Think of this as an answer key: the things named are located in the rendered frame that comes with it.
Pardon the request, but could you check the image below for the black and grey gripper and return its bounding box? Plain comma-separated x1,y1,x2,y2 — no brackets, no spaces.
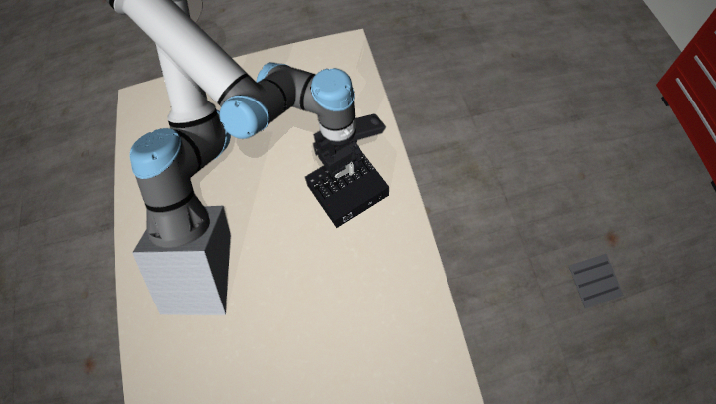
313,129,363,178

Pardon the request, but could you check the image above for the black lighting desk panel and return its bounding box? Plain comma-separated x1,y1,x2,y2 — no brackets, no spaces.
305,151,389,228

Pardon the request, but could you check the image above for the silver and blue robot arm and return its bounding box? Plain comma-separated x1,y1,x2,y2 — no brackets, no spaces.
105,0,386,248

